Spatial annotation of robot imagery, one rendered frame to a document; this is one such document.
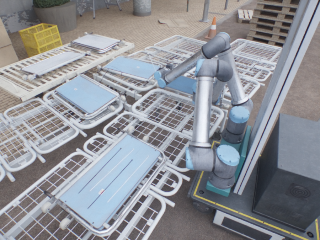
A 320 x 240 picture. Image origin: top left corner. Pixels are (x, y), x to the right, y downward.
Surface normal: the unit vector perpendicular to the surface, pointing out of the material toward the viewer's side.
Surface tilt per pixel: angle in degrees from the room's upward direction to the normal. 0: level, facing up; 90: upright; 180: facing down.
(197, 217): 0
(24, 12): 90
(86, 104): 7
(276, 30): 90
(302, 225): 90
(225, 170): 90
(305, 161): 0
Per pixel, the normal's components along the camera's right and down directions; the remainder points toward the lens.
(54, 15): 0.22, 0.76
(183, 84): -0.53, 0.54
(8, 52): 0.91, 0.27
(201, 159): -0.08, -0.03
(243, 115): -0.04, -0.72
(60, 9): 0.62, 0.63
